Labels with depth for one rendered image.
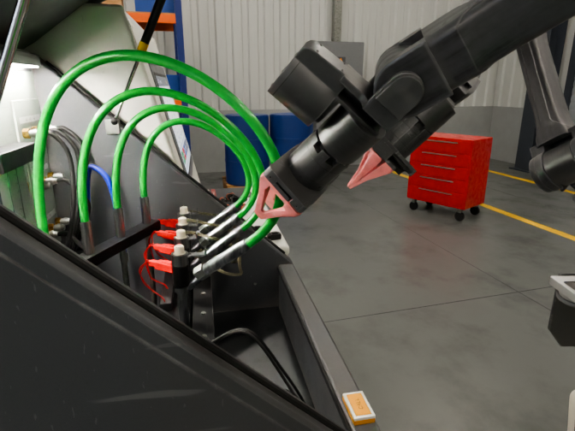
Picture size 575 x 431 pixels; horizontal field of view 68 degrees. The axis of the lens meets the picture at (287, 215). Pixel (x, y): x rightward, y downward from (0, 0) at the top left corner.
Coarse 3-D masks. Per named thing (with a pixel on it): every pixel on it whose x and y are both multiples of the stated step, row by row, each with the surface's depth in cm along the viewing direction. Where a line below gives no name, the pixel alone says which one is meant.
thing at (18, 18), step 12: (24, 0) 30; (24, 12) 31; (12, 24) 31; (12, 36) 31; (12, 48) 31; (0, 60) 31; (12, 60) 32; (0, 72) 31; (0, 84) 32; (0, 96) 32
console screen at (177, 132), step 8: (152, 64) 114; (152, 72) 108; (160, 72) 132; (160, 80) 121; (168, 88) 142; (160, 96) 109; (168, 112) 116; (176, 112) 148; (168, 120) 111; (176, 128) 128; (176, 136) 120; (184, 136) 151; (176, 144) 115; (184, 144) 140; (184, 152) 130; (184, 160) 122; (192, 160) 156; (184, 168) 116; (192, 168) 144; (192, 176) 134
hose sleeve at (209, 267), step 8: (240, 240) 59; (232, 248) 59; (240, 248) 59; (248, 248) 59; (216, 256) 61; (224, 256) 60; (232, 256) 60; (208, 264) 61; (216, 264) 60; (224, 264) 61; (208, 272) 61
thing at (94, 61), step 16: (80, 64) 56; (96, 64) 56; (160, 64) 54; (176, 64) 54; (64, 80) 57; (208, 80) 53; (224, 96) 54; (48, 112) 59; (240, 112) 54; (48, 128) 61; (256, 128) 54; (272, 144) 54; (272, 160) 55; (272, 208) 57; (272, 224) 57; (256, 240) 58
